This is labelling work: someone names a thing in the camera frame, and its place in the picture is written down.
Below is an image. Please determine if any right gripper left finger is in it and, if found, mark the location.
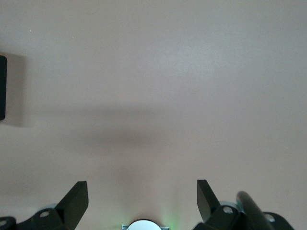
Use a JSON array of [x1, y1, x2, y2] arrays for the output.
[[0, 181, 89, 230]]

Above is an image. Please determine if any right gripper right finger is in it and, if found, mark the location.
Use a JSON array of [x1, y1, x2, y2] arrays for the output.
[[193, 179, 295, 230]]

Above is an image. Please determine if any black plastic box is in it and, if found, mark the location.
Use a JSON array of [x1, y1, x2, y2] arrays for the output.
[[0, 55, 8, 121]]

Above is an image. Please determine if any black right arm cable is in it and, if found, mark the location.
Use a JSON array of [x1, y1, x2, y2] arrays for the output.
[[236, 191, 276, 230]]

